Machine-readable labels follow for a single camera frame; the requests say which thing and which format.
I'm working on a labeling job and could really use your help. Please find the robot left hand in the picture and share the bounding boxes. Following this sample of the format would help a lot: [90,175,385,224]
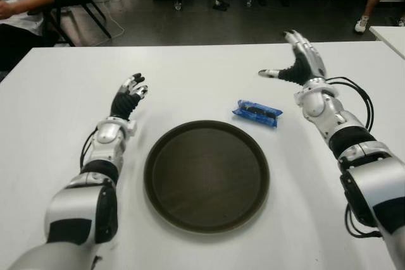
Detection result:
[110,73,149,121]

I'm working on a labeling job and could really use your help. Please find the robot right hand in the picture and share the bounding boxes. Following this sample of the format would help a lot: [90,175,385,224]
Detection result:
[258,29,327,87]

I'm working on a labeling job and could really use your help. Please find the blue Oreo cookie pack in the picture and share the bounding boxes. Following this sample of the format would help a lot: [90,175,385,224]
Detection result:
[232,99,283,128]

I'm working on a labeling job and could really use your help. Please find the white side table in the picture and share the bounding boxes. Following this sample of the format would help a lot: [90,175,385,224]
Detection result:
[368,25,405,61]

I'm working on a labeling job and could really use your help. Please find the round brown tray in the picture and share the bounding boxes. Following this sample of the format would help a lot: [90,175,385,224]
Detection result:
[143,120,270,233]

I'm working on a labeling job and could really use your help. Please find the seated person in white shirt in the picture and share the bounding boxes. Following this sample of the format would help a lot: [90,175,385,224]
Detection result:
[0,0,59,71]

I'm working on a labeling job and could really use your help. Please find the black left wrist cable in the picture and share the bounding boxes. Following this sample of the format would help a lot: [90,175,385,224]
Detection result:
[80,126,99,173]

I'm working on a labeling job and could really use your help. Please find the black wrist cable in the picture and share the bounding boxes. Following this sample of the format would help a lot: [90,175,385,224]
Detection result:
[80,126,99,173]
[325,76,375,132]

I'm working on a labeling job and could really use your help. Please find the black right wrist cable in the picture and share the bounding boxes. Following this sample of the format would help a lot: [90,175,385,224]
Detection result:
[325,76,375,132]

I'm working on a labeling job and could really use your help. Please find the white floor cable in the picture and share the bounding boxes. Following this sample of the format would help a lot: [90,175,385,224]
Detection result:
[103,0,125,39]

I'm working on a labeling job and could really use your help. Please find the black right elbow cable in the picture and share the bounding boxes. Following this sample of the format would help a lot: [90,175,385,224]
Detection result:
[344,203,383,239]

